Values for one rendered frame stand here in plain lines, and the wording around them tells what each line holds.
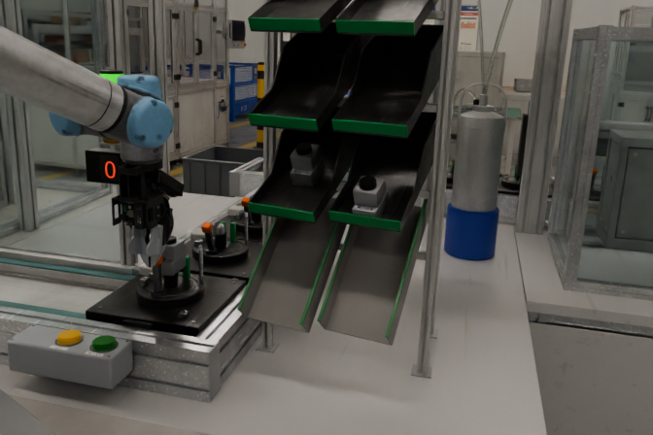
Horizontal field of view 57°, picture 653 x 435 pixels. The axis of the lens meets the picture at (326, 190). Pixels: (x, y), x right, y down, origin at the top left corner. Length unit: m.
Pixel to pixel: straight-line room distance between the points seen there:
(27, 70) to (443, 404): 0.87
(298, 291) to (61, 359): 0.43
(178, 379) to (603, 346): 1.08
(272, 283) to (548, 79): 1.29
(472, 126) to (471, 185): 0.18
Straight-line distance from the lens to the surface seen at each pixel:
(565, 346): 1.73
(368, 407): 1.16
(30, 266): 1.63
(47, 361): 1.21
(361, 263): 1.16
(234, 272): 1.42
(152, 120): 0.93
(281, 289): 1.16
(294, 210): 1.05
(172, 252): 1.26
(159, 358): 1.17
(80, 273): 1.55
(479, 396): 1.23
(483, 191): 1.85
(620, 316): 1.71
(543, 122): 2.16
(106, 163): 1.42
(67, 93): 0.88
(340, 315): 1.12
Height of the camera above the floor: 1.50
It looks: 14 degrees down
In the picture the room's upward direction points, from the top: 2 degrees clockwise
